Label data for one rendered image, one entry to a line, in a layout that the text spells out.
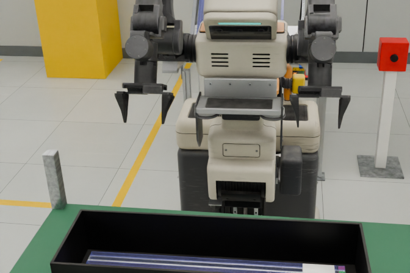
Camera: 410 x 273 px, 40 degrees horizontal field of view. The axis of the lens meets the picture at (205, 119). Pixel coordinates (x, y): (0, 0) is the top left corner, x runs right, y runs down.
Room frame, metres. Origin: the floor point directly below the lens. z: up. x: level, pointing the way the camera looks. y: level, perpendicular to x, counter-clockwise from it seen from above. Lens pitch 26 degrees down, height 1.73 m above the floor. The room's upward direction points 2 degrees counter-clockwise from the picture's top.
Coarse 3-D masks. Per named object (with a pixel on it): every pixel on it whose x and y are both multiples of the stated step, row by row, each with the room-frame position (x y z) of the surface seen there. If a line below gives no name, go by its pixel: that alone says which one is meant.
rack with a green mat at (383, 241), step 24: (48, 168) 1.16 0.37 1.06; (48, 216) 1.13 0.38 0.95; (72, 216) 1.12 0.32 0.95; (240, 216) 1.10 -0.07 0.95; (264, 216) 1.09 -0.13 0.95; (48, 240) 1.03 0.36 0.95; (384, 240) 0.99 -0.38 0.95; (408, 240) 0.99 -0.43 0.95; (24, 264) 0.95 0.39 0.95; (48, 264) 0.95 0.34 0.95; (384, 264) 0.91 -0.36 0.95; (408, 264) 0.91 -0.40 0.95
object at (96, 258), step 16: (96, 256) 0.92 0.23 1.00; (112, 256) 0.91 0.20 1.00; (128, 256) 0.91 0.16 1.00; (144, 256) 0.91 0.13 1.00; (160, 256) 0.91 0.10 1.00; (176, 256) 0.91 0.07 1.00; (240, 272) 0.85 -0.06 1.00; (256, 272) 0.85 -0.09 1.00; (272, 272) 0.85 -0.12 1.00; (288, 272) 0.85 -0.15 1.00; (304, 272) 0.84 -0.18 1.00; (320, 272) 0.84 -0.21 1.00; (336, 272) 0.84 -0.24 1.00
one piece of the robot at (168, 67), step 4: (164, 64) 1.65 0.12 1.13; (168, 64) 1.65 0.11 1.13; (172, 64) 1.65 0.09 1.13; (176, 64) 1.65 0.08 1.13; (164, 68) 1.65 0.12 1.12; (168, 68) 1.64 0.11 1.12; (172, 68) 1.64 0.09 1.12; (176, 68) 1.64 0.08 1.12; (164, 72) 1.65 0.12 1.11; (168, 72) 1.64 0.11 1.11; (172, 72) 1.64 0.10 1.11; (176, 72) 1.64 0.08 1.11
